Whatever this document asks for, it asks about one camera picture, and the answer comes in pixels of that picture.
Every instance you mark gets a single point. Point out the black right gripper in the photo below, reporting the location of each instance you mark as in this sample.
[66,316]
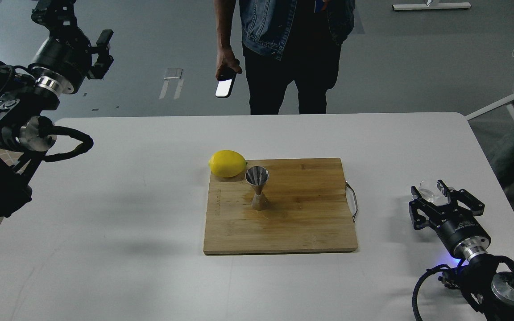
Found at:
[456,226]

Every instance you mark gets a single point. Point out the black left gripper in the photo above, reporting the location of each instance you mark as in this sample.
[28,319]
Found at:
[64,60]

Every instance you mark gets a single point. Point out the clear glass cup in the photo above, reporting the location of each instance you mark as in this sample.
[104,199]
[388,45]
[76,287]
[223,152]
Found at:
[430,191]

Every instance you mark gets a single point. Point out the steel double jigger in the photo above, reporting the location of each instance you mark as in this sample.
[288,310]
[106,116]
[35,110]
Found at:
[257,177]

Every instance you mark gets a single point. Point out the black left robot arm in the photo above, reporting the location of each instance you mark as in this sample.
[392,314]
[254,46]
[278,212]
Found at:
[27,138]

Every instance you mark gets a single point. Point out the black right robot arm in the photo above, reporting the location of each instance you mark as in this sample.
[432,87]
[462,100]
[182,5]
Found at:
[484,280]

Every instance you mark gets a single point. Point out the bystander right hand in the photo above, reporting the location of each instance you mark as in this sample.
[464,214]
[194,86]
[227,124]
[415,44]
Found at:
[226,59]

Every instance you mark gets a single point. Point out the wooden cutting board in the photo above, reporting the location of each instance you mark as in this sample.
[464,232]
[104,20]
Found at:
[307,211]

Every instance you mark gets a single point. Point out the black smartphone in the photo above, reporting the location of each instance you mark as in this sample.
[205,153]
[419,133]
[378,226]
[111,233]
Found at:
[226,79]

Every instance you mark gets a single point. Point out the yellow lemon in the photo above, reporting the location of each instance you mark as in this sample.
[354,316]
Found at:
[227,163]

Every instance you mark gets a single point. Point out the bystander in denim jacket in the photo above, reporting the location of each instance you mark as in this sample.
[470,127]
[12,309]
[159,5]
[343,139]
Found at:
[279,42]

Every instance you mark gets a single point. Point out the white floor bar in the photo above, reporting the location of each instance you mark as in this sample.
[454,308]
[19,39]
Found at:
[431,5]

